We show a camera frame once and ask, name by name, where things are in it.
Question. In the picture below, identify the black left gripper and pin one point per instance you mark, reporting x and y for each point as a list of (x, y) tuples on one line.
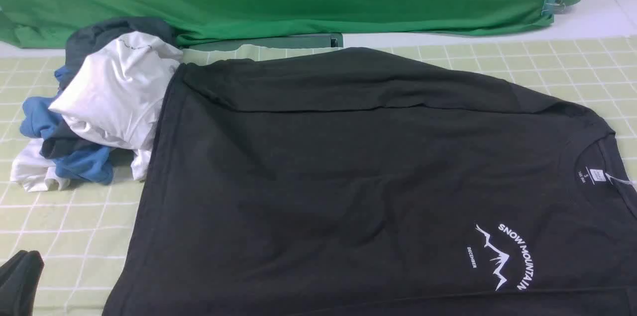
[(19, 277)]

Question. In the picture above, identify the dark gray long-sleeved shirt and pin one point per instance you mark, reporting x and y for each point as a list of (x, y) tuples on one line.
[(360, 183)]

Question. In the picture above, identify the white crumpled shirt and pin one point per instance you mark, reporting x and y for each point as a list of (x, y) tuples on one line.
[(116, 97)]

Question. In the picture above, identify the light green checkered tablecloth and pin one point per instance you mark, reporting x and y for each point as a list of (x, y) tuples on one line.
[(83, 232)]

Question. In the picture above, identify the blue crumpled garment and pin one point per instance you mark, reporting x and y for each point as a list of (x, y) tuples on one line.
[(37, 174)]

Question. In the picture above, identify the green metal base bar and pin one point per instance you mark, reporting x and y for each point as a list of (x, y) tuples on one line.
[(303, 41)]

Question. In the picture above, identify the blue binder clip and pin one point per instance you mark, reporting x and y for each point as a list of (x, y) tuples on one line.
[(553, 7)]

